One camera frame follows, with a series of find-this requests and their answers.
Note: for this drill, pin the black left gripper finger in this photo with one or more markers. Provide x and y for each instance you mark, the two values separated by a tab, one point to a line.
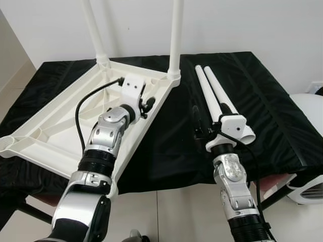
150	104

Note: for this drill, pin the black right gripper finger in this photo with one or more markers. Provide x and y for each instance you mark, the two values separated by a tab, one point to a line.
198	120

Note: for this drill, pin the white plastic table top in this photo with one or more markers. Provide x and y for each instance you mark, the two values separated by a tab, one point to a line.
45	136

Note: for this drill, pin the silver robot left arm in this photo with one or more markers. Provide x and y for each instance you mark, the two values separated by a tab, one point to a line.
101	146

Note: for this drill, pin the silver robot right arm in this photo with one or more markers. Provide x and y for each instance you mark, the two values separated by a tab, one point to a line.
234	186

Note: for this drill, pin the black metal table leg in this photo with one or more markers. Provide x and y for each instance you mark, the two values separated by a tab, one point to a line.
30	212
276	197

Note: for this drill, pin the white rounded appliance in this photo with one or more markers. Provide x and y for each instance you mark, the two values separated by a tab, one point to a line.
310	151

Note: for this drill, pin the red padded seat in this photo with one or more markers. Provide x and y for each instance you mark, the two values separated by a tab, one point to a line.
48	199

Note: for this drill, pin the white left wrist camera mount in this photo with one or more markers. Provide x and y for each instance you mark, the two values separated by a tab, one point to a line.
133	88

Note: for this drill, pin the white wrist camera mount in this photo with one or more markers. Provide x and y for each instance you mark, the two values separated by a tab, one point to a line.
133	88
229	126

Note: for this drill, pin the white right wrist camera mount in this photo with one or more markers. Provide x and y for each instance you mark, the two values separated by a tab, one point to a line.
229	126

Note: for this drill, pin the white wall socket with plug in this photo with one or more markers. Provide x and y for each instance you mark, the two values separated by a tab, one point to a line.
316	88

